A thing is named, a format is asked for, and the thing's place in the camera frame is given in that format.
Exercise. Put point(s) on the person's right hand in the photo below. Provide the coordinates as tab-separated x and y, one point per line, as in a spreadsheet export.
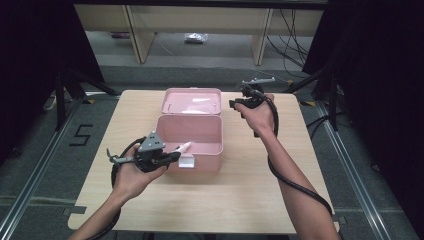
260	116

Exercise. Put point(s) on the clear plastic bag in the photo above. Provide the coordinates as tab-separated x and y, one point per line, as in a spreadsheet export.
196	37

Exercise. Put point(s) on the small white bottle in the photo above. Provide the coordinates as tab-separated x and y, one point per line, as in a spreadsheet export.
184	147

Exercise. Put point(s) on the black curtain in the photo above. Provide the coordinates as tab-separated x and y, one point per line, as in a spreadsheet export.
30	66
383	83

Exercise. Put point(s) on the black metal stand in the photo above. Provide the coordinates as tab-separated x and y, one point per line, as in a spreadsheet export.
332	100
61	100

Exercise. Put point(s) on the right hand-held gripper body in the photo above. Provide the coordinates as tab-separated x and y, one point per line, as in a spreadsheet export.
253	93

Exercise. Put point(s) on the pink storage box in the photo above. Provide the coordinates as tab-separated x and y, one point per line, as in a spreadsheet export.
191	133

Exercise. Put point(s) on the metal floor rail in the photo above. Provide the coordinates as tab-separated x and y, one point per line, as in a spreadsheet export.
353	173
36	173

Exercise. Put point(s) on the person's left hand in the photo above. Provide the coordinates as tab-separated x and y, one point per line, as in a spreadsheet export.
133	183

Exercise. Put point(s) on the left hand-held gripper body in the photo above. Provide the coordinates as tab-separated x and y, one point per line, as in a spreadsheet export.
150	156

